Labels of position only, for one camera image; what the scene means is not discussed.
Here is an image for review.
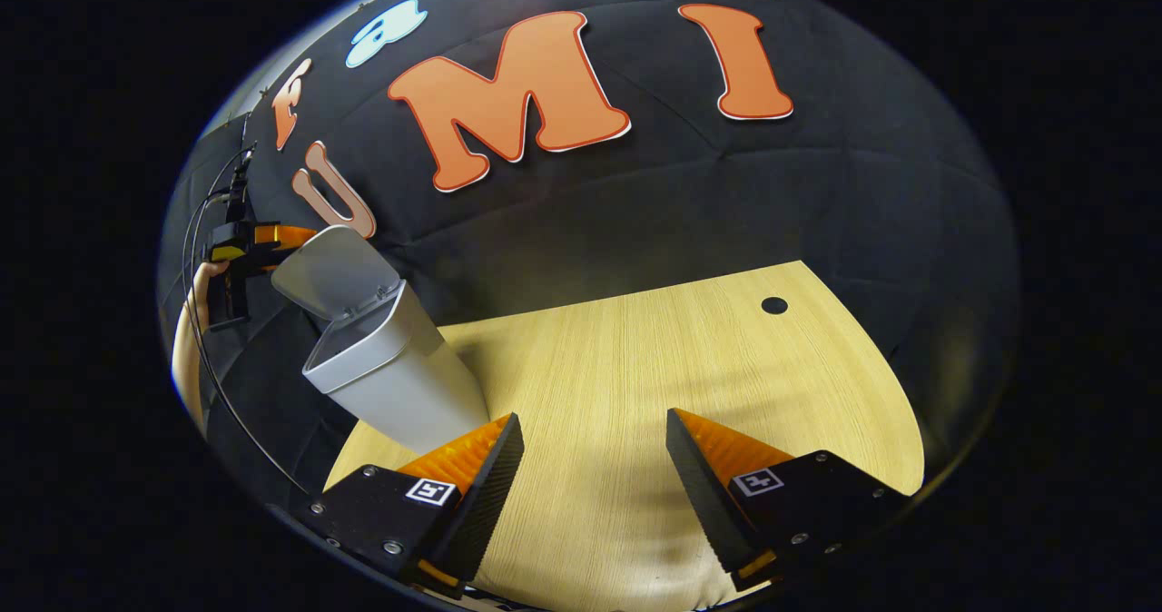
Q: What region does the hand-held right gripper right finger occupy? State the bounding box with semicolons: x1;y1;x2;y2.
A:
665;408;911;594

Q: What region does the wooden desktop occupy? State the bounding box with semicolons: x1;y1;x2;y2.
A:
324;261;926;612

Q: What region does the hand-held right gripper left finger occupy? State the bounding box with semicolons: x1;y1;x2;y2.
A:
300;412;526;600

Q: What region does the white desktop garbage bin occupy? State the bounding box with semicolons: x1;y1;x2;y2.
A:
271;224;492;458

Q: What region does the black cable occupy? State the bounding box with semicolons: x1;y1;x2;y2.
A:
181;143;311;497

